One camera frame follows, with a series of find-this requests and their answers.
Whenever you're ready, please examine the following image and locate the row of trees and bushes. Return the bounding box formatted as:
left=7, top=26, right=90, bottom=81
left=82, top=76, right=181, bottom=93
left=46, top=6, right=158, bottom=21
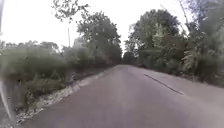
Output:
left=121, top=0, right=224, bottom=88
left=0, top=0, right=124, bottom=113

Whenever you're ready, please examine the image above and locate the pale gravel road verge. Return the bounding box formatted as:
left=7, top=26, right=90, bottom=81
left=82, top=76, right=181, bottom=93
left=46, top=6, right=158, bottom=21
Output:
left=13, top=66, right=116, bottom=126

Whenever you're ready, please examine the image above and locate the grey asphalt road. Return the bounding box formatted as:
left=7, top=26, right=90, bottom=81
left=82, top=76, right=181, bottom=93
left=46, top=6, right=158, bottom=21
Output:
left=16, top=64, right=224, bottom=128

